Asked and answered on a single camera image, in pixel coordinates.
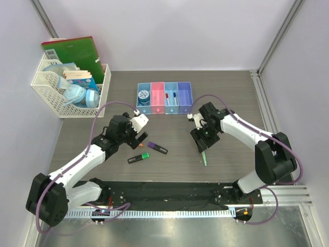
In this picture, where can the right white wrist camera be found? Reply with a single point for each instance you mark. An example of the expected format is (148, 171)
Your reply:
(197, 119)

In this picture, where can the teal plastic bin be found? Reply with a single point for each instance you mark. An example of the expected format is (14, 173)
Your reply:
(170, 87)

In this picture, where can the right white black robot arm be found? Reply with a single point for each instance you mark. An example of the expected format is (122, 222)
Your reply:
(274, 159)

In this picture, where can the slotted cable duct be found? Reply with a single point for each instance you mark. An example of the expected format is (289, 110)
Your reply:
(88, 212)

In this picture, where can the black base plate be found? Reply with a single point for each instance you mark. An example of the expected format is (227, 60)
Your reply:
(160, 196)

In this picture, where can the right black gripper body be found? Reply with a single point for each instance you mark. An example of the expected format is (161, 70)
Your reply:
(208, 136)

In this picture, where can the green folder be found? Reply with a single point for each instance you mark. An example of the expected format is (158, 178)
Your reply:
(81, 51)

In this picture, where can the green highlighter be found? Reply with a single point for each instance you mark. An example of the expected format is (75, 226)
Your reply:
(138, 158)

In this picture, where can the pink plastic bin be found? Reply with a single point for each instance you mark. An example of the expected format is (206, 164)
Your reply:
(158, 97)

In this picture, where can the purple plastic bin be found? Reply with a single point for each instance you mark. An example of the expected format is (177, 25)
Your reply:
(185, 97)

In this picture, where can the purple highlighter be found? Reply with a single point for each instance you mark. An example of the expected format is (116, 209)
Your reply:
(157, 148)

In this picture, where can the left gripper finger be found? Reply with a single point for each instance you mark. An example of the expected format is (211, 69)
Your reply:
(134, 144)
(142, 137)

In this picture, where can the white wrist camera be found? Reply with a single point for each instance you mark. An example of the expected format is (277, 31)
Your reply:
(197, 119)
(139, 121)

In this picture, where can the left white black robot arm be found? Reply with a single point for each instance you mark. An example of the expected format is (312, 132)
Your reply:
(52, 196)

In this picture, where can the clear blue zip pouch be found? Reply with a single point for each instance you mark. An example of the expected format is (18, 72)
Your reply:
(59, 70)

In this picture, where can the wooden sticks box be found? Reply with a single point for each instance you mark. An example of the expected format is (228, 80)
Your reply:
(82, 78)

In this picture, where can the red cap whiteboard marker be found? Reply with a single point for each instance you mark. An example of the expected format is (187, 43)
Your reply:
(167, 99)

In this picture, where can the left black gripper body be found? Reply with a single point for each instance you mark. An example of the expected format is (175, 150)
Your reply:
(129, 134)

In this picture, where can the blue cap whiteboard marker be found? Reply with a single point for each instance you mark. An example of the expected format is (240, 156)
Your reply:
(175, 98)

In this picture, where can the blue round jar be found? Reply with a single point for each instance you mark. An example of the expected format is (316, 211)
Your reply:
(144, 97)

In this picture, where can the white perforated file rack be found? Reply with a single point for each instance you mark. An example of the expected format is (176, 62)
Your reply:
(45, 84)

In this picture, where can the light blue plastic bin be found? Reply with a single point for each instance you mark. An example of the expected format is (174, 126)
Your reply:
(144, 109)

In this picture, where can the blue face mask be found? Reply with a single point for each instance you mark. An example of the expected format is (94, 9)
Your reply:
(74, 93)

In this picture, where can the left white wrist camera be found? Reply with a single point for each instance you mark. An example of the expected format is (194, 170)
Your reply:
(139, 121)

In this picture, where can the light green pen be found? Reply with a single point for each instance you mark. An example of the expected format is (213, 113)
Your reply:
(204, 158)

